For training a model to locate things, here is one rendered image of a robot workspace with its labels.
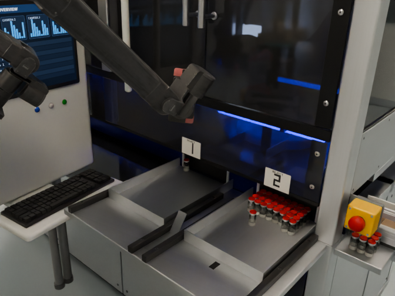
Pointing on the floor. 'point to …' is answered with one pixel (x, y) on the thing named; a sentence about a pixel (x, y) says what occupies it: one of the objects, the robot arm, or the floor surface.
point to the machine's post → (347, 135)
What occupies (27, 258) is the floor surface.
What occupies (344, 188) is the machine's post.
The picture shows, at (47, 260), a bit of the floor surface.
